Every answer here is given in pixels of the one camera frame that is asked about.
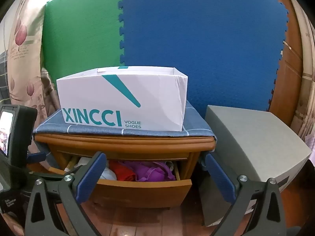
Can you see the wooden nightstand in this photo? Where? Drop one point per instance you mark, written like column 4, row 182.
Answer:
column 123, row 142

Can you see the grey plaid cloth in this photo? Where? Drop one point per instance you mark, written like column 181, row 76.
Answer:
column 3, row 78

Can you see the wooden drawer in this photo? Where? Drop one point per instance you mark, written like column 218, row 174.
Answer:
column 137, row 191

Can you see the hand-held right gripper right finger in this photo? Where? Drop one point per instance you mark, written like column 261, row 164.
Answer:
column 219, row 174

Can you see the purple underwear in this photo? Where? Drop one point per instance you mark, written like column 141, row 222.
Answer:
column 152, row 172

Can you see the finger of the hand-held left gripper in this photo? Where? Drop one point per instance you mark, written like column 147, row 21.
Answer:
column 36, row 157

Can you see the green foam mat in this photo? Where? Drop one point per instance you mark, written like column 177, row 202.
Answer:
column 83, row 29

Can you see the white shoe box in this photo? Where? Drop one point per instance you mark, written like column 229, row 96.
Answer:
column 152, row 98

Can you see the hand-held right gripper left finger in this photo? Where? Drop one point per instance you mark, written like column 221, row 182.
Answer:
column 91, row 174

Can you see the blue checked cloth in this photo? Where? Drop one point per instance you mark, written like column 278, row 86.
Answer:
column 196, row 125

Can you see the red underwear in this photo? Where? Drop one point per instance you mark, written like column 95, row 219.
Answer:
column 124, row 172

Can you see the floral curtain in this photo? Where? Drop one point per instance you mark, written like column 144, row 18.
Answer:
column 24, row 66

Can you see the grey box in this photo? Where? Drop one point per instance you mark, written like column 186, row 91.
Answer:
column 251, row 142

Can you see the wooden door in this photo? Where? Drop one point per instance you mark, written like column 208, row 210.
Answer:
column 288, row 78

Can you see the blue foam mat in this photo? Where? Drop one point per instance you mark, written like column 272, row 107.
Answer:
column 201, row 41

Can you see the white underwear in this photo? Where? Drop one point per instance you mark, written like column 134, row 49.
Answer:
column 108, row 174

